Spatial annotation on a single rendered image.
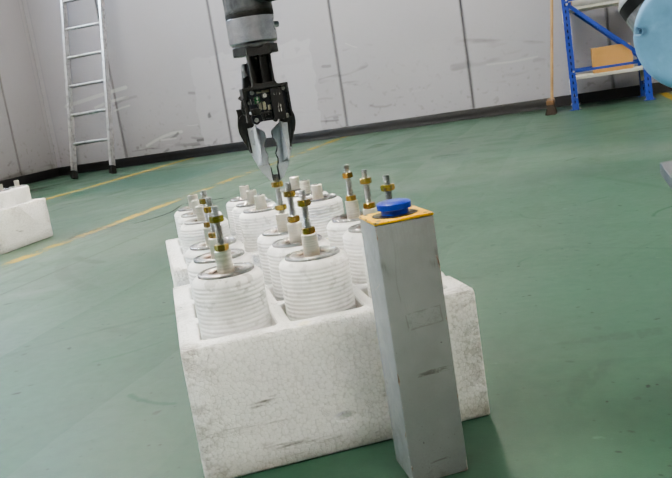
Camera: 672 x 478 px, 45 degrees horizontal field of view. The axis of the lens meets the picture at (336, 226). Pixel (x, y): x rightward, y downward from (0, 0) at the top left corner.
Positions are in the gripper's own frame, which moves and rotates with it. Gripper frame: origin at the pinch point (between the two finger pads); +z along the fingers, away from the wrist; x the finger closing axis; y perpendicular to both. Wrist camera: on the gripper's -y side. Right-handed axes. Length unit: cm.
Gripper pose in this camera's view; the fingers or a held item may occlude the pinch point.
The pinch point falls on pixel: (274, 171)
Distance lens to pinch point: 132.3
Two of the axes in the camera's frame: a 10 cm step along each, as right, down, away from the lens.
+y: 1.9, 1.3, -9.7
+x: 9.7, -1.8, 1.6
